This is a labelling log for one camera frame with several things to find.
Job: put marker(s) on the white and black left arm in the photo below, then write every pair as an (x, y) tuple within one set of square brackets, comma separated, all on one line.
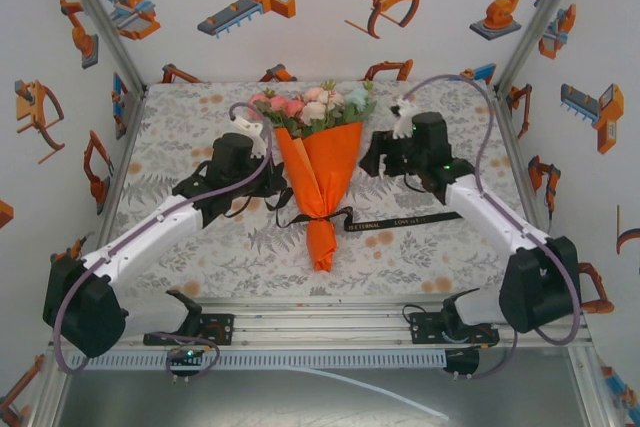
[(150, 232)]

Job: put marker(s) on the aluminium side rail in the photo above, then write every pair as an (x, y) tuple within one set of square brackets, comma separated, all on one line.
[(511, 139), (120, 172)]

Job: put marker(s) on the orange wrapping paper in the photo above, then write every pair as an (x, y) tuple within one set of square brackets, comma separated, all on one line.
[(320, 172)]

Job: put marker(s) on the floral print tablecloth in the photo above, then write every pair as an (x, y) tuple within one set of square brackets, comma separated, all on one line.
[(225, 267)]

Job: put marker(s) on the black printed ribbon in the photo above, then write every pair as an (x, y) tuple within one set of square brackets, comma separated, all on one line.
[(400, 222)]

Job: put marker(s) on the cream artificial flower spray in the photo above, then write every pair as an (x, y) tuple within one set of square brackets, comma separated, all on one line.
[(315, 109)]

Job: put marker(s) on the thin white tube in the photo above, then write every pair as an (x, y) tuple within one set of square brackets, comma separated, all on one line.
[(430, 410)]

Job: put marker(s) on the pink artificial flower spray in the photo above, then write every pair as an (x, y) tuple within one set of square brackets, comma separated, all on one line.
[(292, 107)]

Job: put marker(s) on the aluminium frame post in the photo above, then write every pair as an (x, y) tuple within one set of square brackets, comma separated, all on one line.
[(592, 397), (539, 22), (101, 22), (47, 402)]

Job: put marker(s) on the black controller box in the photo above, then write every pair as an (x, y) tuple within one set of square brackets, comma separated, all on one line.
[(462, 362), (186, 354)]

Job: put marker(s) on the pale blue artificial flower spray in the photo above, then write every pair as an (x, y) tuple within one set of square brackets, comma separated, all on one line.
[(357, 96)]

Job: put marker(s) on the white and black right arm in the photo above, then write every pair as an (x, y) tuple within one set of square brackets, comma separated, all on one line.
[(490, 217)]

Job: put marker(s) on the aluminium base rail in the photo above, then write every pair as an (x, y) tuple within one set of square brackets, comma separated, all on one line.
[(320, 322)]

